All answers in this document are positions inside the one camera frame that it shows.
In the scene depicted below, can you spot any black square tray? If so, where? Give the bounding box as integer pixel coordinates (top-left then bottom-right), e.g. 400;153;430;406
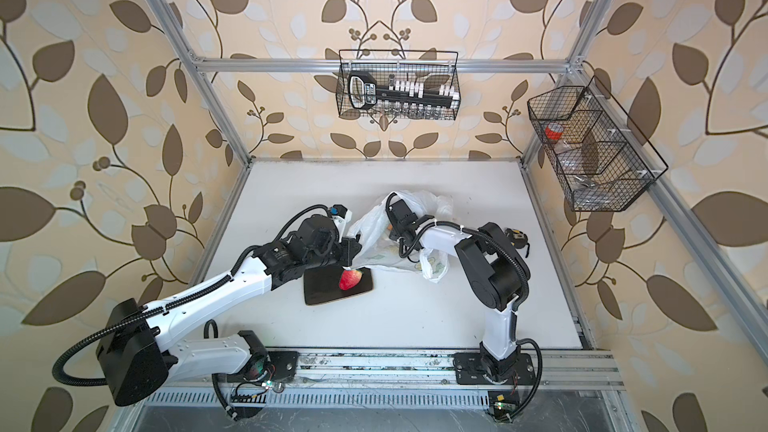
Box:
303;265;374;306

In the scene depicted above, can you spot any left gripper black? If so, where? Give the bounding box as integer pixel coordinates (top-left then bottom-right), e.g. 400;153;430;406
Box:
304;234;366;271

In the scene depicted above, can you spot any red capped clear bottle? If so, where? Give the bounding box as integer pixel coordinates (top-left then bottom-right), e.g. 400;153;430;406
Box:
544;122;576;154

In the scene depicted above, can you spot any black wire basket right wall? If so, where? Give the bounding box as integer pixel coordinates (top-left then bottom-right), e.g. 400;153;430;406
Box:
527;77;668;212

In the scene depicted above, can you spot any white plastic bag lemon print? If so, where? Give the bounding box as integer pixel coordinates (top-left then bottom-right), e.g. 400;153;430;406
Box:
347;190;454;283

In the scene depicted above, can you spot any black wire basket wall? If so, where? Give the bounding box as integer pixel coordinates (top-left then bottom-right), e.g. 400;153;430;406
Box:
527;77;668;212
335;48;462;121

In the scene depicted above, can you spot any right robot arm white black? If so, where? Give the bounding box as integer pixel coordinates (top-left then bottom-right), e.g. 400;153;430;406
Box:
384;192;531;384

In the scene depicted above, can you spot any red fake apple large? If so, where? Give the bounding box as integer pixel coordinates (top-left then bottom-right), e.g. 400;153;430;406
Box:
339;269;363;291

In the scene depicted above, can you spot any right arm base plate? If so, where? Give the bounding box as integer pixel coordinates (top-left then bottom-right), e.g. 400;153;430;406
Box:
453;352;536;386

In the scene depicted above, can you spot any black socket tool set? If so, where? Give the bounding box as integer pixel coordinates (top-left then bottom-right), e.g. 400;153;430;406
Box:
343;71;461;111

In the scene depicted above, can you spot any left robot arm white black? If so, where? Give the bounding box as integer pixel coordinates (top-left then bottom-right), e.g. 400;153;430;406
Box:
52;204;361;407

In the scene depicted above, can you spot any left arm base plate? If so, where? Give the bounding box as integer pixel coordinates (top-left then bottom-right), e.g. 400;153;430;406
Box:
217;349;300;385

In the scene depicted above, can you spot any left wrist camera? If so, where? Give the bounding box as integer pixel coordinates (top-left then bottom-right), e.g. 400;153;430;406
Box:
330;204;351;219

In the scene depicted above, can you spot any black wire basket back wall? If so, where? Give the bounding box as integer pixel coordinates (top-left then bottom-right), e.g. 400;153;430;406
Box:
335;48;462;121

